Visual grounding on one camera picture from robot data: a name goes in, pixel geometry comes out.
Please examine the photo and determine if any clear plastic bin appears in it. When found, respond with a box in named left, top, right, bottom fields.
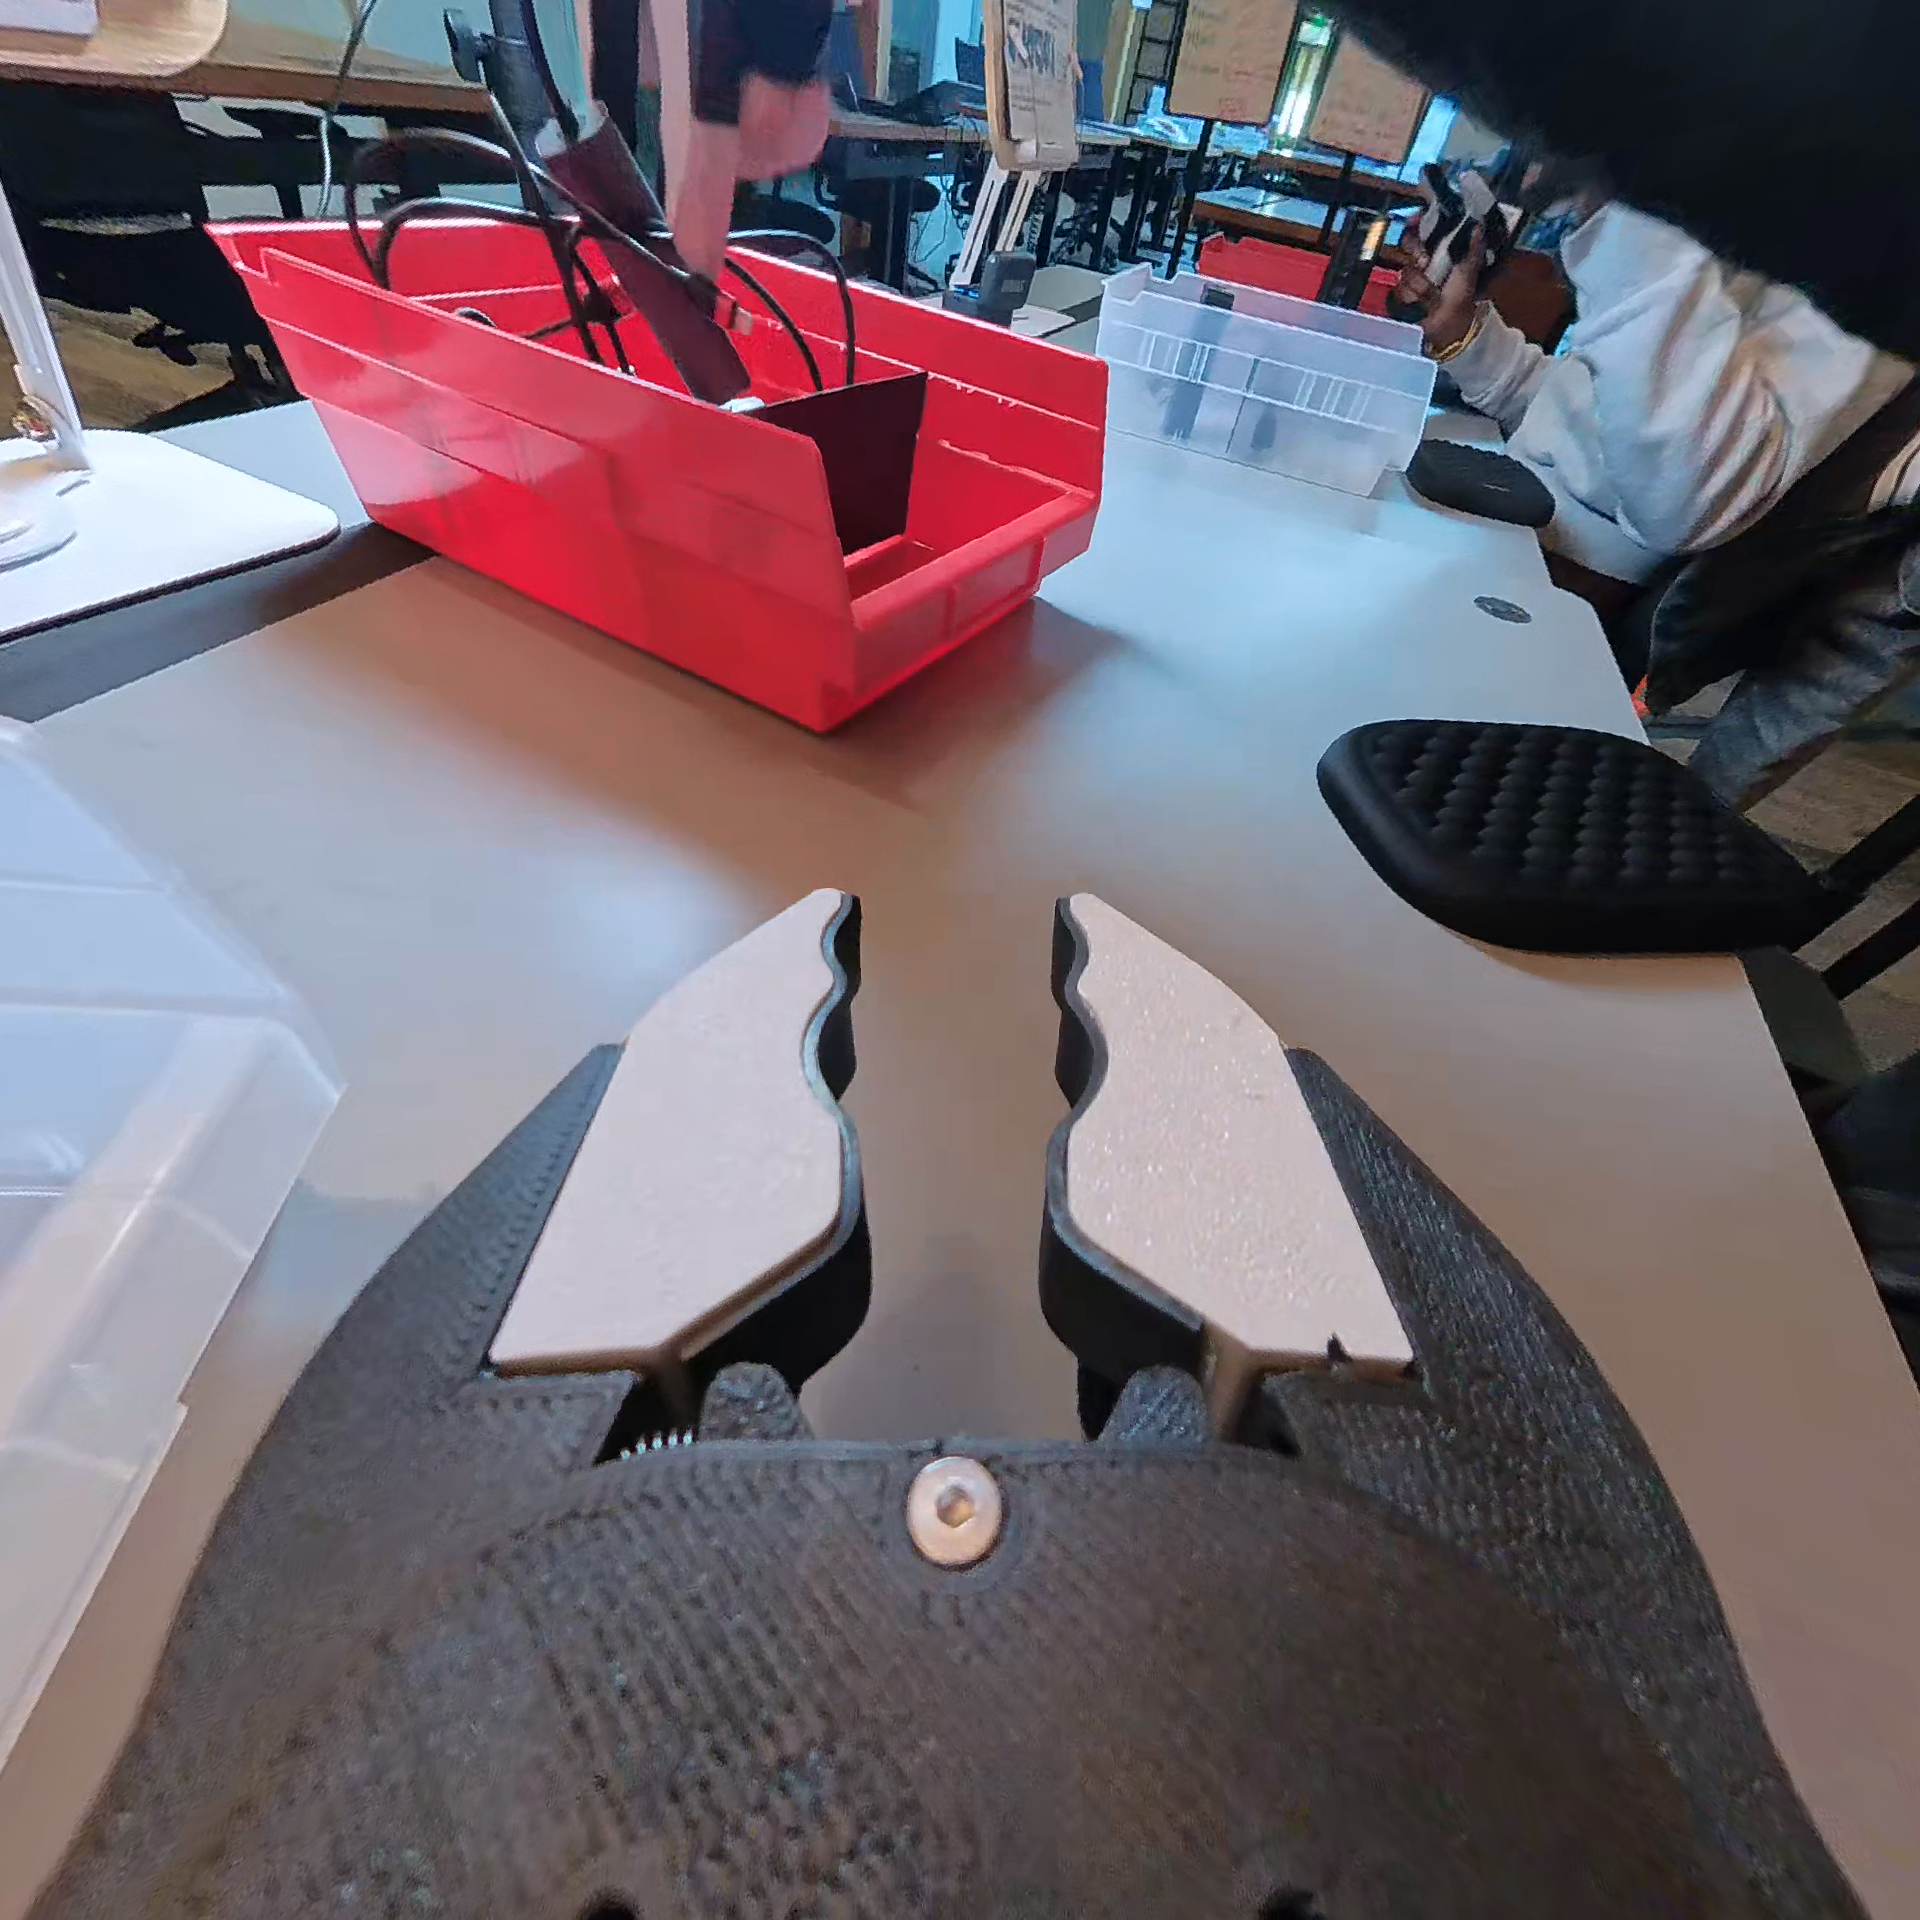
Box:
left=1094, top=264, right=1439, bottom=500
left=0, top=717, right=345, bottom=1748

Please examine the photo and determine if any grey hub's attached cable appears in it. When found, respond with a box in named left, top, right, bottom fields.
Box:
left=719, top=232, right=860, bottom=396

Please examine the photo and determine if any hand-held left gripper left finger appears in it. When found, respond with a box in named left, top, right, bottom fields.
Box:
left=486, top=886, right=873, bottom=1404

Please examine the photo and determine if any black bin divider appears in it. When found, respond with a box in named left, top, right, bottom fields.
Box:
left=756, top=372, right=932, bottom=554

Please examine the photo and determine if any black chair armrest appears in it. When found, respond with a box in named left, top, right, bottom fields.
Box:
left=1317, top=720, right=1858, bottom=956
left=1409, top=440, right=1558, bottom=530

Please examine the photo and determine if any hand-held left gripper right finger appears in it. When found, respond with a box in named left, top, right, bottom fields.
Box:
left=1041, top=893, right=1419, bottom=1404

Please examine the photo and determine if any brown paper poster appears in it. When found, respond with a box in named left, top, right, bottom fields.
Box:
left=1309, top=30, right=1434, bottom=160
left=1169, top=0, right=1300, bottom=125

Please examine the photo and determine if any wooden document stand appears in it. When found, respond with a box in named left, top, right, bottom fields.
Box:
left=983, top=0, right=1086, bottom=278

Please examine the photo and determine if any thin black cable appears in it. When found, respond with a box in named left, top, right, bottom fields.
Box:
left=342, top=136, right=634, bottom=378

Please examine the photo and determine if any instruction sheet on stand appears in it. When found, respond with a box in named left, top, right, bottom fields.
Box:
left=0, top=0, right=345, bottom=649

